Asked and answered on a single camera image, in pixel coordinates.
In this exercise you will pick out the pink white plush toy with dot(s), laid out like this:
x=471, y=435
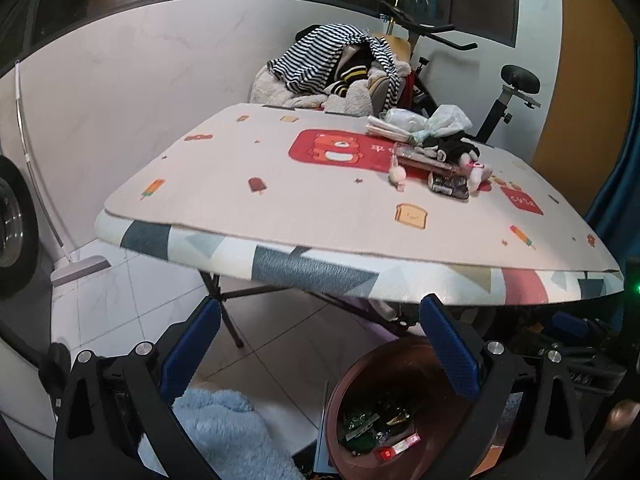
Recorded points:
x=397, y=175

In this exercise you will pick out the white tissue pack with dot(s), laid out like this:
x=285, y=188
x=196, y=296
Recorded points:
x=390, y=127

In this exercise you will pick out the red clear blister package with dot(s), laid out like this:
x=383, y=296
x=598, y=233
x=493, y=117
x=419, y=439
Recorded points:
x=408, y=155

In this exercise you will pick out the washing machine door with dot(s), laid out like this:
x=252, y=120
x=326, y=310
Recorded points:
x=19, y=231

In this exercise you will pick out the striped black white shirt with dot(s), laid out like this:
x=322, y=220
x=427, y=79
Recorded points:
x=310, y=62

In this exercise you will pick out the green leaf wrapper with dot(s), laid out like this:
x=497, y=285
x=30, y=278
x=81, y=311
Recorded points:
x=358, y=433

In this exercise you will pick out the brown round trash bin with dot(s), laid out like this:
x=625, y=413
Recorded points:
x=403, y=382

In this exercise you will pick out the red cigarette box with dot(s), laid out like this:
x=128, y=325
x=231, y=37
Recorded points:
x=387, y=453

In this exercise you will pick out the cartoon print table mat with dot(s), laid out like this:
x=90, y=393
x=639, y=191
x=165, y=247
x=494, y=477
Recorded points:
x=301, y=199

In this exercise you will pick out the black dotted gloves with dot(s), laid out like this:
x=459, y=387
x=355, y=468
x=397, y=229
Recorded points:
x=453, y=150

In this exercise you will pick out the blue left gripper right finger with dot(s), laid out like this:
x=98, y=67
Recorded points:
x=457, y=351

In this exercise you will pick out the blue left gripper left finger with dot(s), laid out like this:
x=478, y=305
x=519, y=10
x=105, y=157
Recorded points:
x=183, y=345

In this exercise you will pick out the wooden door panel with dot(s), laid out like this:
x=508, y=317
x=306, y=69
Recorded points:
x=591, y=103

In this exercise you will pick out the light blue fluffy rug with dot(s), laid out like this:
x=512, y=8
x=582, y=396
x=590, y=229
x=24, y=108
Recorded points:
x=232, y=436

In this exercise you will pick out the black exercise bike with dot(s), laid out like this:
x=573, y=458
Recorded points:
x=449, y=75

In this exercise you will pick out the white plastic bag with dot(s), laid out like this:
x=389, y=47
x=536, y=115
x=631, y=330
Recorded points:
x=446, y=120

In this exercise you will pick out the black face tissue pack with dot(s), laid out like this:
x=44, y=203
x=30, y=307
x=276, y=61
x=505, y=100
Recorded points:
x=454, y=186

